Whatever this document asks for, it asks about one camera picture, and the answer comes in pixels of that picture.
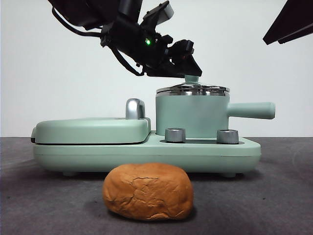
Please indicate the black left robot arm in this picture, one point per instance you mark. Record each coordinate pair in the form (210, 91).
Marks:
(127, 34)

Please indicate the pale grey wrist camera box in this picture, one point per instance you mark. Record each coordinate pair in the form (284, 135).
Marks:
(166, 11)

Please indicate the glass lid with green knob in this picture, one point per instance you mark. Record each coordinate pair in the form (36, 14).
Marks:
(193, 88)

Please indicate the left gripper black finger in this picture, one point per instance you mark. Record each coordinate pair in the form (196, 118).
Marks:
(183, 49)
(181, 69)

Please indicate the brown potato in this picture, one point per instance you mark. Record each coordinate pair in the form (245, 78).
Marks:
(146, 193)

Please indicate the mint green breakfast machine base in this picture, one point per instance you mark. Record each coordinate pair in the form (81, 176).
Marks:
(146, 156)

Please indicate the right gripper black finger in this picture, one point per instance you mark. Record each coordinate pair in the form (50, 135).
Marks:
(293, 19)
(300, 34)

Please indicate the mint green griddle cover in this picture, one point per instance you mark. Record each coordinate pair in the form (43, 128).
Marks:
(93, 131)

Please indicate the silver control knob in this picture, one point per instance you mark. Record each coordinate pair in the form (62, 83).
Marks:
(175, 135)
(228, 136)

